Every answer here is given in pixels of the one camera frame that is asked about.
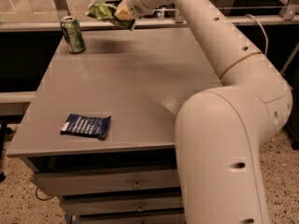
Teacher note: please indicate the top drawer with knob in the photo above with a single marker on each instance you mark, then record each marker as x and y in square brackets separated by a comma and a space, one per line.
[106, 180]

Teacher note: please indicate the middle drawer with knob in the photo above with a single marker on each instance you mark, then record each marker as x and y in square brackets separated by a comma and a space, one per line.
[122, 204]

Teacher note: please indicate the drawer with knob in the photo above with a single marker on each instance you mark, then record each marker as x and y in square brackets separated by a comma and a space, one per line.
[106, 180]
[122, 204]

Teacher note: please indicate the bottom drawer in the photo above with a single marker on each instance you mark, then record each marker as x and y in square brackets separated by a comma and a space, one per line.
[142, 218]

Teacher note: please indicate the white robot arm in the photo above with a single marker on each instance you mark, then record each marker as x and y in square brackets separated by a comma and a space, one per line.
[219, 131]

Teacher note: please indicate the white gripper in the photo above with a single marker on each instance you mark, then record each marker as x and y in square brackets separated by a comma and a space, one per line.
[135, 3]

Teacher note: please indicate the blue snack packet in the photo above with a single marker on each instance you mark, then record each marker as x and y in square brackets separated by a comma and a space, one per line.
[86, 126]

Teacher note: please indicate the green jalapeno chip bag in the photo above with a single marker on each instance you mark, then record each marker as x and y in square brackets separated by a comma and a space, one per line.
[106, 12]

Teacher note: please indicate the grey drawer cabinet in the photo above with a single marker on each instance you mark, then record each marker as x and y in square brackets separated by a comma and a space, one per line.
[140, 79]

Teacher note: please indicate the green soda can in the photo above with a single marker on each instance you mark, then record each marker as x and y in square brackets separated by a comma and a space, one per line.
[72, 34]

